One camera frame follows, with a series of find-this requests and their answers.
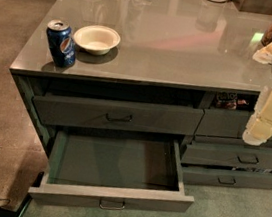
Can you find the open grey middle drawer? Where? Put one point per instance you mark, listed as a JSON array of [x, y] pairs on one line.
[[113, 174]]

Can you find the grey top right drawer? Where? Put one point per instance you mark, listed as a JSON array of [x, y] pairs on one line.
[[223, 123]]

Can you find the grey top left drawer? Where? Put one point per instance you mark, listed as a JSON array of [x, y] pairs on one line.
[[116, 115]]

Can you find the grey counter cabinet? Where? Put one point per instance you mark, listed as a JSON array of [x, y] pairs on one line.
[[172, 52]]

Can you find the grey middle right drawer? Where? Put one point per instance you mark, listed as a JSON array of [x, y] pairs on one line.
[[227, 155]]

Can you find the blue pepsi can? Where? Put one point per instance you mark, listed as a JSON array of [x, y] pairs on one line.
[[61, 44]]

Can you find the white paper bowl near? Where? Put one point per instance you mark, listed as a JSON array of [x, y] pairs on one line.
[[96, 40]]

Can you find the snack bag in shelf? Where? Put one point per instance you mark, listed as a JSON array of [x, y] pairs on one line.
[[226, 100]]

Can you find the grey bottom right drawer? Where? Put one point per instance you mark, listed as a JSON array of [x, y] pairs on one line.
[[226, 178]]

